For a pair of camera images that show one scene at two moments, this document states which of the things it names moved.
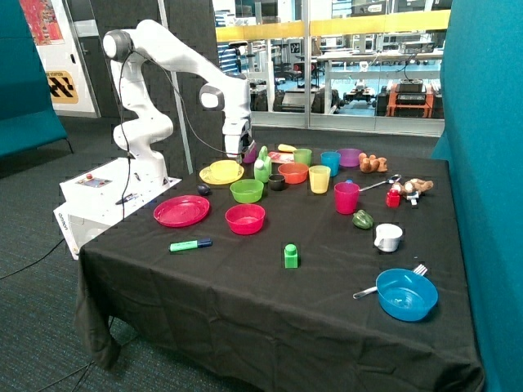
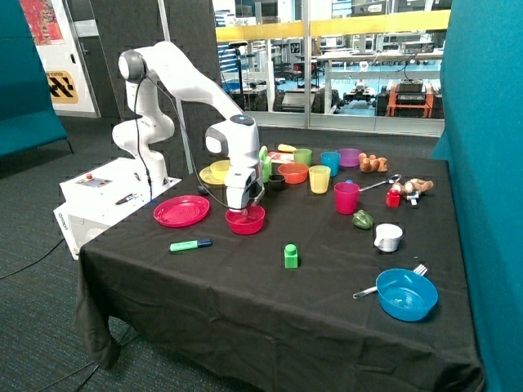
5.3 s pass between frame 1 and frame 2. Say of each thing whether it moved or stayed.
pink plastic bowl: stayed
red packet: stayed
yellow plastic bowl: stayed
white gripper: moved
